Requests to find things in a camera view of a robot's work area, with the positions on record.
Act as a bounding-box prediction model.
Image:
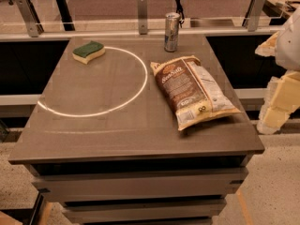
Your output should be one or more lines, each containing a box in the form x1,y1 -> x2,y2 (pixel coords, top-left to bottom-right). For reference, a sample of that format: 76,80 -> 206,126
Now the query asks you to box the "right metal bracket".
246,0 -> 265,32

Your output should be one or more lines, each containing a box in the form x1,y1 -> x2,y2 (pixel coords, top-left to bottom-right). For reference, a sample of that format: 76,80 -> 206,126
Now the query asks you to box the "green yellow sponge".
72,41 -> 105,65

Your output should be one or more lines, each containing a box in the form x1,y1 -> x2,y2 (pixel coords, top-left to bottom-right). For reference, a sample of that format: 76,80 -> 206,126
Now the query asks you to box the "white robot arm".
255,7 -> 300,134

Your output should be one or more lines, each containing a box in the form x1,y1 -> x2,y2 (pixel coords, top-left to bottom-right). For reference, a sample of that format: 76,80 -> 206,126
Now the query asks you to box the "black hanging cable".
172,0 -> 186,29

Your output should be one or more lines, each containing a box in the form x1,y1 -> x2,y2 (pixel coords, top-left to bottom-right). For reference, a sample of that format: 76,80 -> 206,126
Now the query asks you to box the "silver drink can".
164,12 -> 180,53

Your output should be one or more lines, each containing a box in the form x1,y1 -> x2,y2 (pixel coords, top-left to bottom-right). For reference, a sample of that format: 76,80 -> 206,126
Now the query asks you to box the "metal bracket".
15,0 -> 39,38
137,0 -> 148,35
246,0 -> 265,32

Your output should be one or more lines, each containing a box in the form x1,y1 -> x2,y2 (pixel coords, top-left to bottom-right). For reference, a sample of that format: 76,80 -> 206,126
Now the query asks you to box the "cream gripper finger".
255,32 -> 278,57
257,70 -> 300,134

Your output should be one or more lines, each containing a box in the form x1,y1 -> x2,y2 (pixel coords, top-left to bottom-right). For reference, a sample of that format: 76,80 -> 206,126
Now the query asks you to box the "middle metal bracket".
137,0 -> 148,35

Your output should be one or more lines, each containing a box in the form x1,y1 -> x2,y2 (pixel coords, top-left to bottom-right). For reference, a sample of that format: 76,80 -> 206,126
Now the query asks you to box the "brown chip bag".
150,55 -> 241,130

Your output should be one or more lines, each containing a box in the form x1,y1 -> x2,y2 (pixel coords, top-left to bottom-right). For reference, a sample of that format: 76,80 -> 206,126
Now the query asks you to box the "left metal bracket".
15,0 -> 39,38

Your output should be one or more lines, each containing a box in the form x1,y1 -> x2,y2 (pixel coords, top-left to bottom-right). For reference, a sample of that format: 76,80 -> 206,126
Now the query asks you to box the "clear acrylic barrier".
0,14 -> 289,35

